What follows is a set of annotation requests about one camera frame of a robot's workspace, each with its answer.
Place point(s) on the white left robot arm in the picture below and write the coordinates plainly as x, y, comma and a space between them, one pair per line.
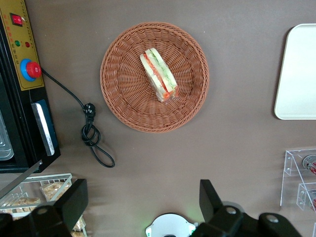
170, 225

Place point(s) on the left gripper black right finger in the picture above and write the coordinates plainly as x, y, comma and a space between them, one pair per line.
209, 200

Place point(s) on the clear-wrapped rice crisp pack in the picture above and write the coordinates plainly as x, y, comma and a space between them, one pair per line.
79, 224
22, 202
53, 190

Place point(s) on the black machine with yellow panel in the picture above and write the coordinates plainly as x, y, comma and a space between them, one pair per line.
29, 123

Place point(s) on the clear acrylic bottle rack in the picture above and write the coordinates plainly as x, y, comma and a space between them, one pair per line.
288, 163

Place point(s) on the plastic-wrapped triangle sandwich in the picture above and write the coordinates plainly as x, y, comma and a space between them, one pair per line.
159, 74

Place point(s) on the round brown wicker basket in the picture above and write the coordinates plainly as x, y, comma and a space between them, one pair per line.
123, 98

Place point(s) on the cream plastic serving tray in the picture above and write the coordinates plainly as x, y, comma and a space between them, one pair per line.
298, 74

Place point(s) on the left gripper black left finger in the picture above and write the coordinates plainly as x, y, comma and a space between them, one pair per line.
71, 205

